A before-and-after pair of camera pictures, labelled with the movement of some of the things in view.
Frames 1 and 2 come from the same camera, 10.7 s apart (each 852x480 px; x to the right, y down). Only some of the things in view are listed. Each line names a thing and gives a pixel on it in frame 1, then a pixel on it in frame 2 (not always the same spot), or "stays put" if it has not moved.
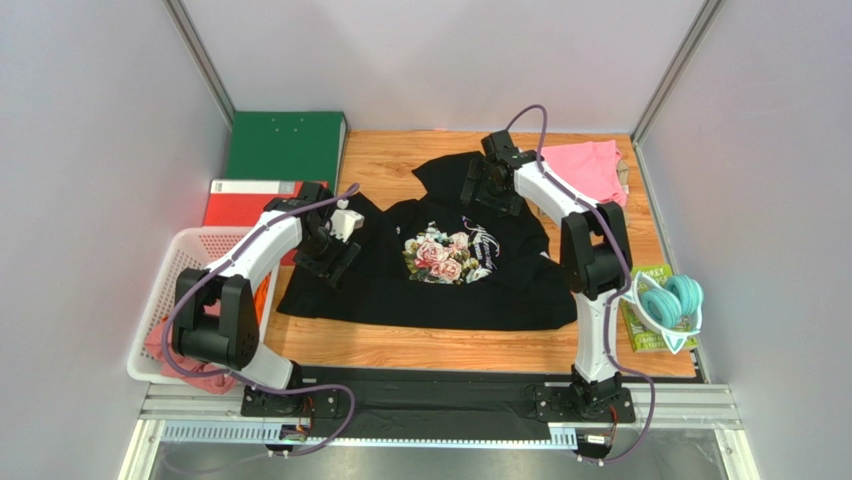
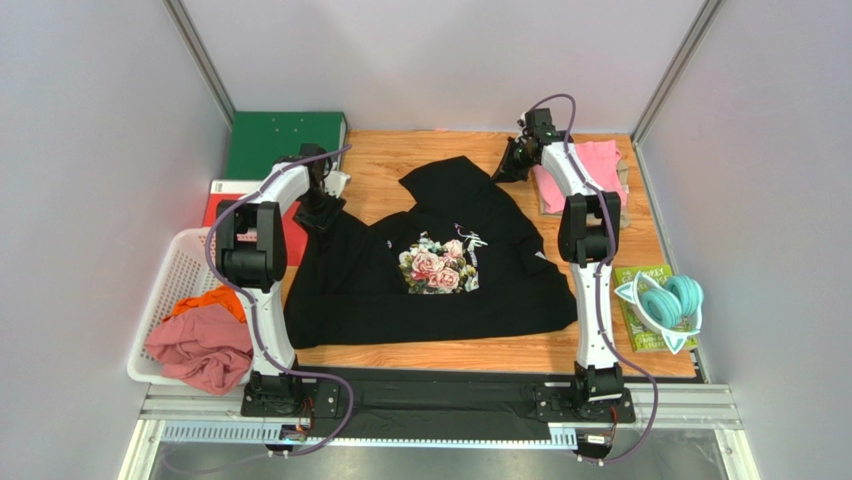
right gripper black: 480,192 → 513,163
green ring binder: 306,146 stays put
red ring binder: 239,203 stays put
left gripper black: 332,269 → 324,220
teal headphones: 673,308 stays put
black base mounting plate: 436,403 stays put
